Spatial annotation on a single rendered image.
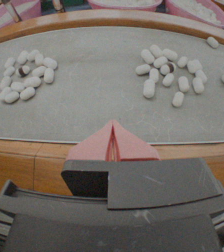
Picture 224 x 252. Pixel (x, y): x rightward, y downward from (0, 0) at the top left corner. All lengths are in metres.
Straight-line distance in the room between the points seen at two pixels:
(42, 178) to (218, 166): 0.29
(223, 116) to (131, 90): 0.21
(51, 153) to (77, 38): 0.28
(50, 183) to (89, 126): 0.11
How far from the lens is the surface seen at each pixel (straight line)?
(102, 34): 0.34
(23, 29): 0.44
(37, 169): 0.21
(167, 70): 0.26
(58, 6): 0.43
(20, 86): 0.29
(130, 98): 0.22
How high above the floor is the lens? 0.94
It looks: 77 degrees down
